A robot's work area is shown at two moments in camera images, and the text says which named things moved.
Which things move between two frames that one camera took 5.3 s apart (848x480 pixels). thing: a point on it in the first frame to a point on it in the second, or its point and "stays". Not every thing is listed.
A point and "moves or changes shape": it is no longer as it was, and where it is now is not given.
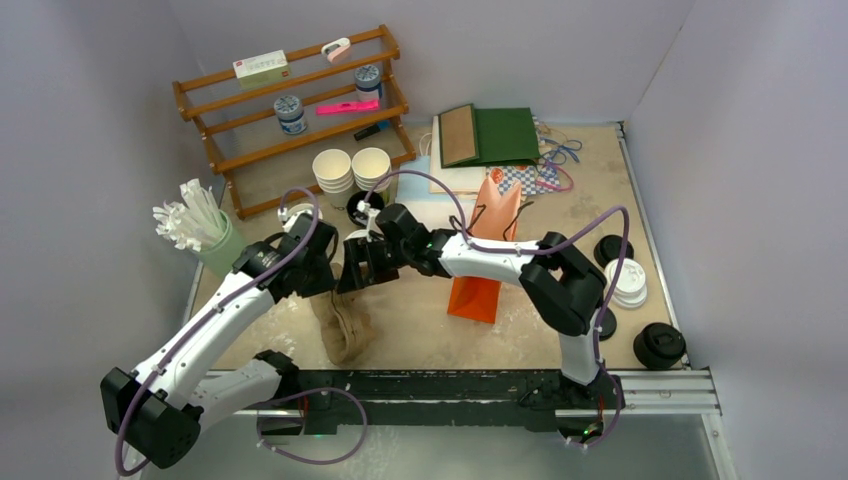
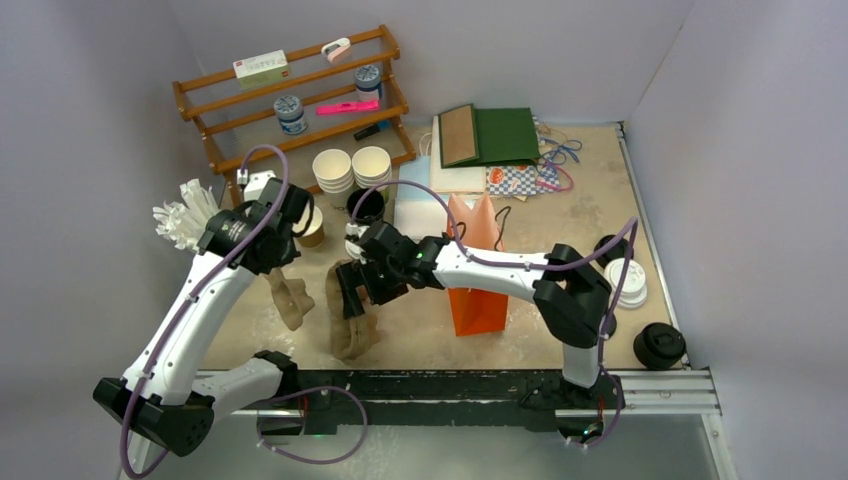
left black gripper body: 319,277 to 288,251
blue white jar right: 367,83 stays
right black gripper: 359,251 to 350,273
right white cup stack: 369,165 stays
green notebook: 471,137 stays
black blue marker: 380,126 stays
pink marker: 347,107 stays
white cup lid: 630,285 stays
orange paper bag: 494,217 moves or changes shape
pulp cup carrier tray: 347,319 moves or changes shape
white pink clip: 336,48 stays
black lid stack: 659,346 stays
